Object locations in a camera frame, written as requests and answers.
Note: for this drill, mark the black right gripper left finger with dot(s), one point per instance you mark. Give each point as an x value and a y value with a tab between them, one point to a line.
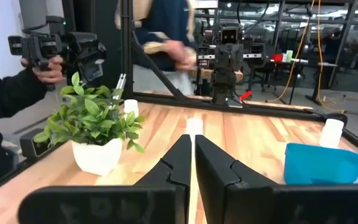
179	168

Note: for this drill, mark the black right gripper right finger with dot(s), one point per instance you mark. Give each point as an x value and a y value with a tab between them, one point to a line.
213	171

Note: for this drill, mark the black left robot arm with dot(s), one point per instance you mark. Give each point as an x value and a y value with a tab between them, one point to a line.
224	87

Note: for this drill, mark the blue plastic basket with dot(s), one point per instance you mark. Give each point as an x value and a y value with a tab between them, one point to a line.
315	165

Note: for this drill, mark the red container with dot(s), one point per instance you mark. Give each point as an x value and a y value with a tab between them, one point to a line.
277	58

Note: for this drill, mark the person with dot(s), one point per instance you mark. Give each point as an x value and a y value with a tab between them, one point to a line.
8	93
166	31

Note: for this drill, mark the white square plant pot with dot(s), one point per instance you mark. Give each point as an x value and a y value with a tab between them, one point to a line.
98	158

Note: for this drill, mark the green leafy artificial plant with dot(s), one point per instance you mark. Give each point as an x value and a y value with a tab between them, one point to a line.
92	115

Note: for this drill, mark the black hand-held gripper device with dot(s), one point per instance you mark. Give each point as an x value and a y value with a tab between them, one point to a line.
79	49

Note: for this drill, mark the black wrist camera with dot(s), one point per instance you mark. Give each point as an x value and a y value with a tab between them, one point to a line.
229	35

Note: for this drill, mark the black diagonal frame strut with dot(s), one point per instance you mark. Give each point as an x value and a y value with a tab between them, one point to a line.
157	70

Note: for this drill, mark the silver metal bracket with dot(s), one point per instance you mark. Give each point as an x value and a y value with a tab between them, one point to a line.
120	85

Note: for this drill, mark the black frame post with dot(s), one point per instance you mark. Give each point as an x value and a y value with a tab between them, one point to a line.
126	46

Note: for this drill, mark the black table-level camera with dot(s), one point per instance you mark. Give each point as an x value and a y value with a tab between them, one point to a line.
31	146

